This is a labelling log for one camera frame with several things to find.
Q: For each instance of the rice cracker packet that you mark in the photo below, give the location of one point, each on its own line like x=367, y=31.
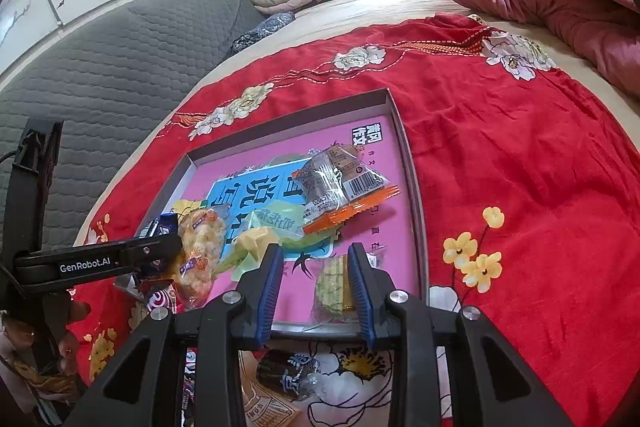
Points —
x=200, y=252

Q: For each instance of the grey cardboard box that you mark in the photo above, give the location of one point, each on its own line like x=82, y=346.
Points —
x=300, y=125

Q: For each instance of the blue cookie packet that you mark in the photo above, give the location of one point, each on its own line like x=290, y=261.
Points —
x=160, y=224

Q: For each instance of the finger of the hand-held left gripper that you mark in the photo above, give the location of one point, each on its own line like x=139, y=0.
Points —
x=152, y=254

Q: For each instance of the dark patterned cloth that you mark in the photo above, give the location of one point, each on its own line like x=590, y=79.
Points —
x=260, y=32

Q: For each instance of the beige paper snack packet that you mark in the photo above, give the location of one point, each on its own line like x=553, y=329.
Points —
x=265, y=412

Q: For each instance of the orange edged pastry packet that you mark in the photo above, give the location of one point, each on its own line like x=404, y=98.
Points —
x=330, y=187

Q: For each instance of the person's left hand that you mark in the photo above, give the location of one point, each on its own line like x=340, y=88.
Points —
x=80, y=311

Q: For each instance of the white red swirl packet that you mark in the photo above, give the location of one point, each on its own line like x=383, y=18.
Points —
x=162, y=299

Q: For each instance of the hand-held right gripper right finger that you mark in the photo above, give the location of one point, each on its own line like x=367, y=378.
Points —
x=360, y=297

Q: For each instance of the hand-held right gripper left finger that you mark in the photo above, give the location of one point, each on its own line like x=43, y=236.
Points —
x=270, y=292

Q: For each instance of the red floral blanket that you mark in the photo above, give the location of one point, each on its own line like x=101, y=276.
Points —
x=500, y=132

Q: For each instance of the dark brown snack packet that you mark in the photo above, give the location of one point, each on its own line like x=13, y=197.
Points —
x=285, y=372

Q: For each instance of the green pastry packet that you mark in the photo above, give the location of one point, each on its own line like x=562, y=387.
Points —
x=280, y=217

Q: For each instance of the grey quilted headboard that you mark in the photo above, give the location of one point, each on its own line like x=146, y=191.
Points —
x=125, y=57

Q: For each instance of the round pastry clear packet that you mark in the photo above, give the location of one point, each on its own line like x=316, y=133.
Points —
x=332, y=287

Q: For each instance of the pink book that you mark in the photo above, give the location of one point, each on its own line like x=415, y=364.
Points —
x=390, y=227

